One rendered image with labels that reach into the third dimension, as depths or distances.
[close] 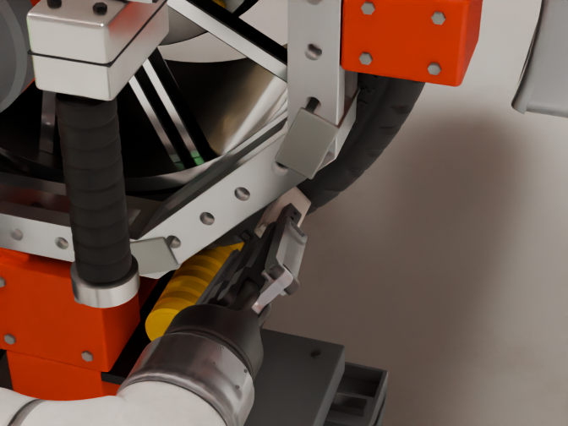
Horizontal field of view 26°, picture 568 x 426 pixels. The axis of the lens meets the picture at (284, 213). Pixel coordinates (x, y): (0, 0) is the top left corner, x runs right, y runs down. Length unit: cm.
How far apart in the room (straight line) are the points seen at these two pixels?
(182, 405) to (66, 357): 37
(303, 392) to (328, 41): 67
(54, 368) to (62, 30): 56
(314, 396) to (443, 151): 94
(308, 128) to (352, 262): 111
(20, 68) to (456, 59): 31
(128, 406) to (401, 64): 31
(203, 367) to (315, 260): 119
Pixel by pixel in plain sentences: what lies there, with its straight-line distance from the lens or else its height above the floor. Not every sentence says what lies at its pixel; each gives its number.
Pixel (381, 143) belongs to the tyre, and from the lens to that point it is 104.
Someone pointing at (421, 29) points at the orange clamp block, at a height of 86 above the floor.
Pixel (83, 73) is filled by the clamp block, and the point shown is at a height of 92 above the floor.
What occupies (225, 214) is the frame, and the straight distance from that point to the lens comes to 101.
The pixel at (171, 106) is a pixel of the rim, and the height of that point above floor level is 69.
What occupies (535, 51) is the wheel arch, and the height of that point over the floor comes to 80.
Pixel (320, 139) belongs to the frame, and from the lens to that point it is 94.
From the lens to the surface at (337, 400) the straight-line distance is 154.
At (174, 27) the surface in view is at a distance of 118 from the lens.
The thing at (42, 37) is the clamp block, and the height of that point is 94.
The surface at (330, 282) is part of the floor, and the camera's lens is 199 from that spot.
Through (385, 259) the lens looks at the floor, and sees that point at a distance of 204.
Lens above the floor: 126
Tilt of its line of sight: 36 degrees down
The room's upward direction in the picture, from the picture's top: straight up
